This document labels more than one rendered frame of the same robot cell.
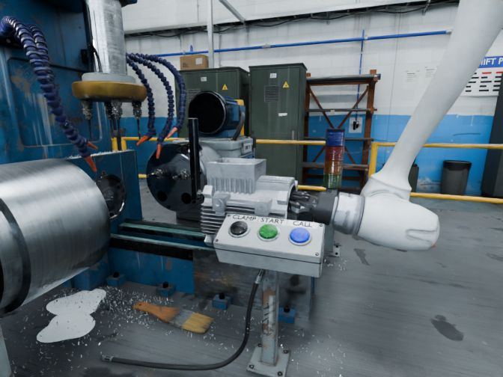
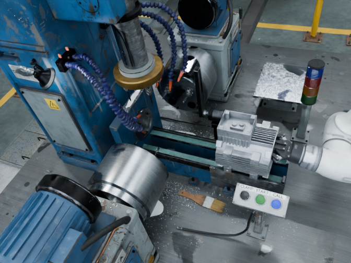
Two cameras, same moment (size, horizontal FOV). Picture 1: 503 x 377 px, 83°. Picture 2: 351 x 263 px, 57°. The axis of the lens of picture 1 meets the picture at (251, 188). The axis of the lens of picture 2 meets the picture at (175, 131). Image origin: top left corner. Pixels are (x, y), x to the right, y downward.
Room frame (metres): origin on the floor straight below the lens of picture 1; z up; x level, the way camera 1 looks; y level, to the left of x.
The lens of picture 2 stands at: (-0.11, 0.07, 2.01)
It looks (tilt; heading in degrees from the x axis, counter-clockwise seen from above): 48 degrees down; 14
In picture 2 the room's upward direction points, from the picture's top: 12 degrees counter-clockwise
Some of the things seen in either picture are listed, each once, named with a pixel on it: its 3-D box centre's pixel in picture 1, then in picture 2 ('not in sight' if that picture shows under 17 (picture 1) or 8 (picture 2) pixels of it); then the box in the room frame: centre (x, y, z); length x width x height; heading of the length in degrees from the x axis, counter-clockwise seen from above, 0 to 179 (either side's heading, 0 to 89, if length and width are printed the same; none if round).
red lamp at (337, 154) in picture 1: (334, 152); (313, 79); (0.91, -0.27, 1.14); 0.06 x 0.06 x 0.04
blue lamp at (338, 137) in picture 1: (334, 138); (315, 69); (0.91, -0.27, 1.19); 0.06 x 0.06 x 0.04
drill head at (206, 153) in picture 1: (191, 173); (189, 75); (1.11, 0.24, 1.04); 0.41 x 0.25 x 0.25; 162
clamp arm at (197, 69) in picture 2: (194, 160); (200, 93); (0.88, 0.18, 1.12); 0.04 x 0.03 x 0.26; 72
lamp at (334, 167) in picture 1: (333, 166); (311, 87); (0.91, -0.27, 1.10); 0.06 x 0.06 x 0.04
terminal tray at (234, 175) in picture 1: (237, 175); (236, 128); (0.70, 0.03, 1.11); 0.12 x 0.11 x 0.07; 72
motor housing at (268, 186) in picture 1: (252, 212); (247, 146); (0.68, 0.00, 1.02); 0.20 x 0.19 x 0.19; 72
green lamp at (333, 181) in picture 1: (332, 179); (309, 96); (0.91, -0.27, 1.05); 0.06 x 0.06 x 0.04
